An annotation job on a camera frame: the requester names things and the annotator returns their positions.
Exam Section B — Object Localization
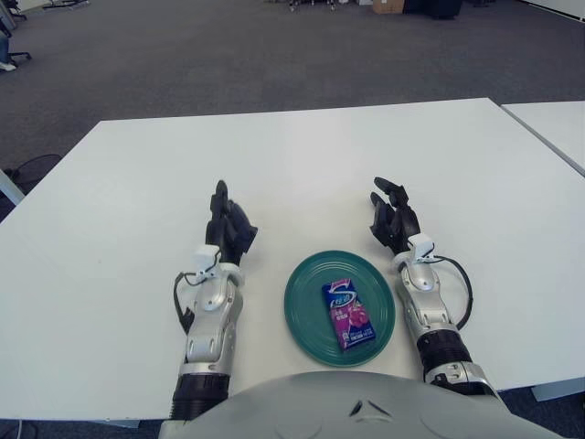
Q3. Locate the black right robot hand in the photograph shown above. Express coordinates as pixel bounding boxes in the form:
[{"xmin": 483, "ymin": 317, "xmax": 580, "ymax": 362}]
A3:
[{"xmin": 368, "ymin": 176, "xmax": 422, "ymax": 255}]

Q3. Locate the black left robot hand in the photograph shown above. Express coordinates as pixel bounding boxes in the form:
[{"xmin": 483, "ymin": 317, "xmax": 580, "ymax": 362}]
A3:
[{"xmin": 203, "ymin": 179, "xmax": 259, "ymax": 267}]

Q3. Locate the blue purple gum pack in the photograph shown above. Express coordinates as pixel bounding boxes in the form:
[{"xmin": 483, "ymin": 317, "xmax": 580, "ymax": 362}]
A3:
[{"xmin": 320, "ymin": 278, "xmax": 378, "ymax": 352}]

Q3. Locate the green ribbed plate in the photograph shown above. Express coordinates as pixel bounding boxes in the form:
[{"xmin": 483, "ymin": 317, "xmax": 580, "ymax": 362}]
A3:
[{"xmin": 282, "ymin": 249, "xmax": 397, "ymax": 369}]

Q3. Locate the grey robot torso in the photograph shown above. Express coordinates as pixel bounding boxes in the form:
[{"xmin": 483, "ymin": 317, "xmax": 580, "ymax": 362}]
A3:
[{"xmin": 158, "ymin": 370, "xmax": 558, "ymax": 439}]

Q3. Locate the brown cardboard box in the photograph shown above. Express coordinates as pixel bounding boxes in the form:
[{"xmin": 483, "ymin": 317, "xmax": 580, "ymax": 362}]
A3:
[{"xmin": 371, "ymin": 0, "xmax": 406, "ymax": 15}]

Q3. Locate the black cabinet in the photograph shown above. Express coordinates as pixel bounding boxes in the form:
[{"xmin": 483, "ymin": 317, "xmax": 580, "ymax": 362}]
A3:
[{"xmin": 404, "ymin": 0, "xmax": 464, "ymax": 20}]

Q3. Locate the white furniture edge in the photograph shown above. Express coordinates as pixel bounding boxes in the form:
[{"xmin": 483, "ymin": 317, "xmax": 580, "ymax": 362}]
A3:
[{"xmin": 0, "ymin": 167, "xmax": 26, "ymax": 207}]

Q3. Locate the black office chair base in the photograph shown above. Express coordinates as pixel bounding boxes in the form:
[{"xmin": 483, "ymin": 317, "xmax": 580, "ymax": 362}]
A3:
[{"xmin": 0, "ymin": 35, "xmax": 33, "ymax": 73}]

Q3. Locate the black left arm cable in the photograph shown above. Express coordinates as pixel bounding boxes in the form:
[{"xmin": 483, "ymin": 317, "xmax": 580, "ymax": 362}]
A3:
[{"xmin": 172, "ymin": 269, "xmax": 203, "ymax": 336}]

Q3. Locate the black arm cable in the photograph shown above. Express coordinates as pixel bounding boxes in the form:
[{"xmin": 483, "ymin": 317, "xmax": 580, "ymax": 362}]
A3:
[
  {"xmin": 172, "ymin": 269, "xmax": 203, "ymax": 336},
  {"xmin": 432, "ymin": 254, "xmax": 473, "ymax": 331}
]

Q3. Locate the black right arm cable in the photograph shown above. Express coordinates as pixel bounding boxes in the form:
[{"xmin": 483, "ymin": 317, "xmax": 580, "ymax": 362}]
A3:
[{"xmin": 432, "ymin": 254, "xmax": 473, "ymax": 331}]

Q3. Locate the white table leg frame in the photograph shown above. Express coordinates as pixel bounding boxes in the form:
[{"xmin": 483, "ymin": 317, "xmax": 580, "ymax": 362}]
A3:
[{"xmin": 531, "ymin": 385, "xmax": 585, "ymax": 404}]

